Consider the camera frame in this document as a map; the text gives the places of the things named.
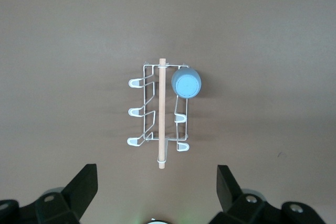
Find blue plastic cup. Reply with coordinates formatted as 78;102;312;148
171;67;202;100

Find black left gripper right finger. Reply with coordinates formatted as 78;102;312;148
209;165;284;224

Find white wire cup holder rack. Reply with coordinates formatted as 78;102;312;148
127;57;190;170

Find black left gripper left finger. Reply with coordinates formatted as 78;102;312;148
19;163;99;224

